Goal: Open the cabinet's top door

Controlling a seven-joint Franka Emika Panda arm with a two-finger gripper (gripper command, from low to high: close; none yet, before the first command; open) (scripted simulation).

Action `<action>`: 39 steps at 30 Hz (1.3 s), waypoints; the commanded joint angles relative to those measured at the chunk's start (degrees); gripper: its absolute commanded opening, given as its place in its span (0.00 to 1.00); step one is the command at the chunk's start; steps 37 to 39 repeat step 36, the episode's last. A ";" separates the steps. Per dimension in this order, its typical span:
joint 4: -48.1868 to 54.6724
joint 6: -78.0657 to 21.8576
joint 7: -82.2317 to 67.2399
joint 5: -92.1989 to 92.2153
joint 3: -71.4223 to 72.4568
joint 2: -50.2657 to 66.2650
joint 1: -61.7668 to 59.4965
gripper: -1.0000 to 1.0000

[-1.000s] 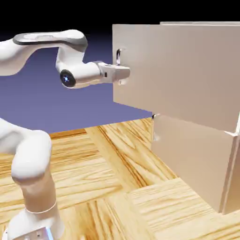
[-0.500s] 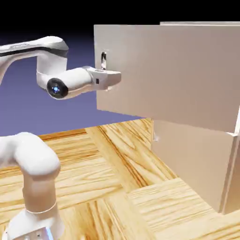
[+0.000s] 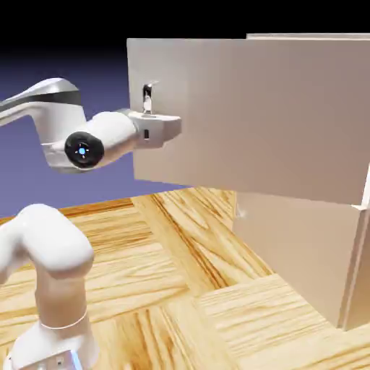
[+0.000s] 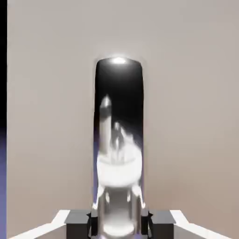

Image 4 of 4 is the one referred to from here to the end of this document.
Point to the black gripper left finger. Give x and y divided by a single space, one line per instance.
76 224

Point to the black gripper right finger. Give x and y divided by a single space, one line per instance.
160 224

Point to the beige cabinet door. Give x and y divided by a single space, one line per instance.
186 93

